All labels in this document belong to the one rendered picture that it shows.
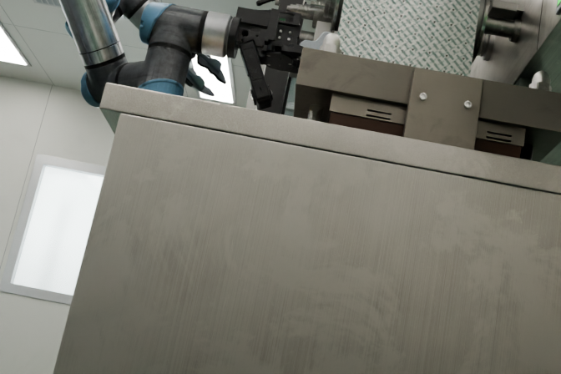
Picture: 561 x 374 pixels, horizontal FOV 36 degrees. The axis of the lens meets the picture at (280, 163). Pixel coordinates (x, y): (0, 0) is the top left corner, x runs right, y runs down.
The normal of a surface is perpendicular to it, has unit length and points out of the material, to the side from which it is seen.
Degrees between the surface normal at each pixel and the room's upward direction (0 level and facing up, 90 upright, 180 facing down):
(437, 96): 90
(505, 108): 90
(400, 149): 90
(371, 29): 90
